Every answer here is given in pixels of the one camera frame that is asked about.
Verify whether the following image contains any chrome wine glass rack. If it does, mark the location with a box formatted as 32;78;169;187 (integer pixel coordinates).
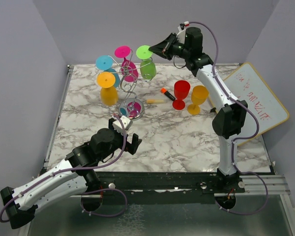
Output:
112;50;149;121

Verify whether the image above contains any pale yellow marker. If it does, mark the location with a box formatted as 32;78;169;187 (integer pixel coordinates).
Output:
146;99;167;104

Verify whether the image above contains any whiteboard with yellow frame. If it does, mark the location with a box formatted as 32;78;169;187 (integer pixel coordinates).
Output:
197;62;290;140

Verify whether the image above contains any red wine glass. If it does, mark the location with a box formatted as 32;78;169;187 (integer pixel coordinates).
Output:
172;80;191;110

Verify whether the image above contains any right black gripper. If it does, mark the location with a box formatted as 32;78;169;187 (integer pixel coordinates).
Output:
148;32;190;61

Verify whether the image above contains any orange black highlighter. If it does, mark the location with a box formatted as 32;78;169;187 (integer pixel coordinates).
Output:
161;88;176;101

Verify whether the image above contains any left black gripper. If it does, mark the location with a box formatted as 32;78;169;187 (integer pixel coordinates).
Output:
98;119;142;162

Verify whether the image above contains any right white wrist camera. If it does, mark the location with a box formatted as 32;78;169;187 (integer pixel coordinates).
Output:
177;21;190;44

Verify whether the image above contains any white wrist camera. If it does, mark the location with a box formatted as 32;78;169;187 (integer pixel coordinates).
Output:
113;114;133;134
177;21;190;44

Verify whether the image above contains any green wine glass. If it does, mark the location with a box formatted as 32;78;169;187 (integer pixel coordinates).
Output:
136;45;156;82

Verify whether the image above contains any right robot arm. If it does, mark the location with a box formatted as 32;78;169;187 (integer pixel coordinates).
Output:
149;27;248;192

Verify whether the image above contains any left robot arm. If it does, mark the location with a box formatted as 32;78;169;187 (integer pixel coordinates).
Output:
0;114;142;229

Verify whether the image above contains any blue wine glass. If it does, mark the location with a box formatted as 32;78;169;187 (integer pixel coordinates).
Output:
95;55;120;88

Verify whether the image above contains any yellow wine glass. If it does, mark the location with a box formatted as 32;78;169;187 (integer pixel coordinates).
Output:
187;86;209;115
96;71;118;106

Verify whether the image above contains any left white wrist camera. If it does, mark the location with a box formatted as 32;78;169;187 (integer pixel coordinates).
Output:
113;114;133;134

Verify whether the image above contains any pink wine glass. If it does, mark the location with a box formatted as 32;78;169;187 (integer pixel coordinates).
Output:
114;45;138;82

